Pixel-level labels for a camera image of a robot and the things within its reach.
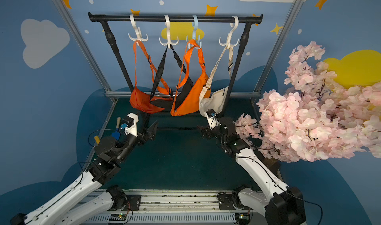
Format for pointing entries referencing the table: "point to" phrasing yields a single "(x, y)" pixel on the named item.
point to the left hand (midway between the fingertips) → (145, 115)
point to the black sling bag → (181, 90)
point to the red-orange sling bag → (139, 100)
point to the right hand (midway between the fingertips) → (208, 121)
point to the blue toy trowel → (117, 134)
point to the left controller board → (118, 217)
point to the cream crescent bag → (214, 101)
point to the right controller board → (241, 218)
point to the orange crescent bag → (191, 103)
